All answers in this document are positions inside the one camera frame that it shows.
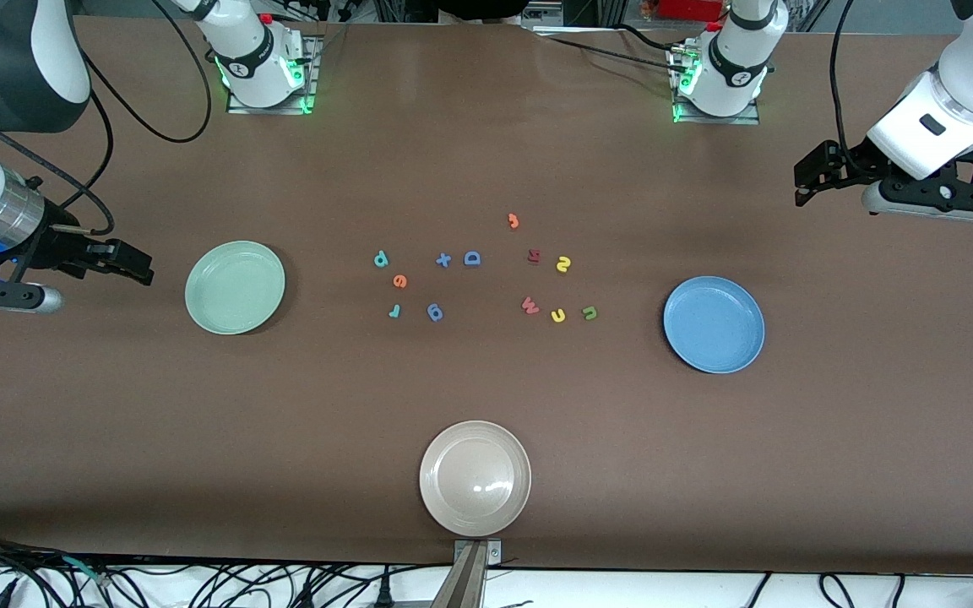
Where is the pale green plate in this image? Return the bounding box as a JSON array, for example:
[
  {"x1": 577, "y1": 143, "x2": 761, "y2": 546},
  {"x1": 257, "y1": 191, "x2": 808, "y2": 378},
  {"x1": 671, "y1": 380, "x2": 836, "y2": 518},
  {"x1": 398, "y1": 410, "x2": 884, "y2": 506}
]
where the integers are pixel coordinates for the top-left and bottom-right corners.
[{"x1": 185, "y1": 241, "x2": 286, "y2": 335}]

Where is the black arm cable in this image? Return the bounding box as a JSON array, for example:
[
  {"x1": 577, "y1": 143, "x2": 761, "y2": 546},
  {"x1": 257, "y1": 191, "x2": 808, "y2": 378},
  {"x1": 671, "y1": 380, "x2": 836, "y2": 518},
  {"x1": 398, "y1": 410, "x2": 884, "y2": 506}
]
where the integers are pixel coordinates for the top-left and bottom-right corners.
[
  {"x1": 828, "y1": 0, "x2": 859, "y2": 170},
  {"x1": 0, "y1": 0, "x2": 214, "y2": 237}
]

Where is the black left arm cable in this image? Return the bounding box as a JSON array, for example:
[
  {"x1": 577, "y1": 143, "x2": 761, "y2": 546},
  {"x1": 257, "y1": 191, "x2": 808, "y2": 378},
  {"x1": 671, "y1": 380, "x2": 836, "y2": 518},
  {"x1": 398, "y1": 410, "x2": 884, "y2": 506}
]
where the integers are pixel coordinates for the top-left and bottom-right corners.
[{"x1": 828, "y1": 0, "x2": 859, "y2": 170}]

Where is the standing person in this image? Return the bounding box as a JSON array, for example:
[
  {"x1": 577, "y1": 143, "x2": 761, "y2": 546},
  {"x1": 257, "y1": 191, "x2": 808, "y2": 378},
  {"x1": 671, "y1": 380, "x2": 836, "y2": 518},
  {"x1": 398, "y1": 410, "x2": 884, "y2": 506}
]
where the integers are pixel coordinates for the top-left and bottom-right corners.
[{"x1": 436, "y1": 0, "x2": 530, "y2": 22}]

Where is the thin black cable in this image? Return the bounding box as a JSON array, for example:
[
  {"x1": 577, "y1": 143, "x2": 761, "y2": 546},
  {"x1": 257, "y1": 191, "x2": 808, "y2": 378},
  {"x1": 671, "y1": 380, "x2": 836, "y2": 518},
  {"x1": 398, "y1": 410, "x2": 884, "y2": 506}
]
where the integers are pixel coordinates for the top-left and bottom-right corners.
[{"x1": 537, "y1": 32, "x2": 694, "y2": 77}]

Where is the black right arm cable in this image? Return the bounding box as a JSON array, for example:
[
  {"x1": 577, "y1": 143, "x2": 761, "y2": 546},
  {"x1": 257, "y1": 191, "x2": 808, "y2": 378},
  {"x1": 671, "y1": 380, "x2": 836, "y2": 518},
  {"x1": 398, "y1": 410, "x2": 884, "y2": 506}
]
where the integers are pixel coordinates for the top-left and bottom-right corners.
[{"x1": 0, "y1": 0, "x2": 214, "y2": 237}]

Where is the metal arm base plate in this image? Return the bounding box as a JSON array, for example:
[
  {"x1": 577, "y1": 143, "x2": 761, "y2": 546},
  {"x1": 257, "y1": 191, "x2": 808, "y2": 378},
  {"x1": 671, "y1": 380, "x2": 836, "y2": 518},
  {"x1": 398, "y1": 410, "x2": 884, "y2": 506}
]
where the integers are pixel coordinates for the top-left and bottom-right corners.
[
  {"x1": 226, "y1": 35, "x2": 323, "y2": 115},
  {"x1": 671, "y1": 46, "x2": 762, "y2": 126}
]

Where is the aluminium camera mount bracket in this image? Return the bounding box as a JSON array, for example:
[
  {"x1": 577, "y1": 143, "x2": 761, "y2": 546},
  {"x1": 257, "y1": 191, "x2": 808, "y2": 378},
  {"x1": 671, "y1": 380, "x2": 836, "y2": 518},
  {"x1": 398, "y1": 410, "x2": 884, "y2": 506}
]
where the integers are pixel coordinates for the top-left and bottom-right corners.
[{"x1": 451, "y1": 539, "x2": 504, "y2": 608}]

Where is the blue plate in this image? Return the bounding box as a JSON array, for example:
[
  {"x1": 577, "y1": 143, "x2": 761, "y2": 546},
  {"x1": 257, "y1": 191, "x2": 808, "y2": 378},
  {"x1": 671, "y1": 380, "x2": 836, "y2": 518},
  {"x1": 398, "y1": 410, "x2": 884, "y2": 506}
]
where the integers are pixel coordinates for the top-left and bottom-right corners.
[{"x1": 663, "y1": 276, "x2": 766, "y2": 374}]

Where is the teal cable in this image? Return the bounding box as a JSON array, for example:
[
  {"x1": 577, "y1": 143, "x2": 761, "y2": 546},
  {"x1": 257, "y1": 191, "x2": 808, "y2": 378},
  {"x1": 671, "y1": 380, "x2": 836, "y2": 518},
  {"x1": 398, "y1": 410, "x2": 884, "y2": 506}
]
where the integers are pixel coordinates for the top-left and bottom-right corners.
[{"x1": 64, "y1": 556, "x2": 107, "y2": 585}]

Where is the beige plate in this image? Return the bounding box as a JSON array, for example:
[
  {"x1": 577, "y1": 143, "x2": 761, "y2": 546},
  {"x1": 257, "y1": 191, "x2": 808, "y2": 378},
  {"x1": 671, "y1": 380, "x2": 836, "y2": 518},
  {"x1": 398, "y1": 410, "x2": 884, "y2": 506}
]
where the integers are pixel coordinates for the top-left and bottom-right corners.
[{"x1": 419, "y1": 421, "x2": 532, "y2": 538}]

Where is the red box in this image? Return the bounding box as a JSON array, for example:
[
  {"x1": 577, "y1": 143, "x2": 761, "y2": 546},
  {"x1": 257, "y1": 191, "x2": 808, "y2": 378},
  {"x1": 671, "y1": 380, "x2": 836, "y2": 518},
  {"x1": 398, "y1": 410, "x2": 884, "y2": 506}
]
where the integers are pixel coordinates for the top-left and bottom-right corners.
[{"x1": 658, "y1": 0, "x2": 726, "y2": 22}]

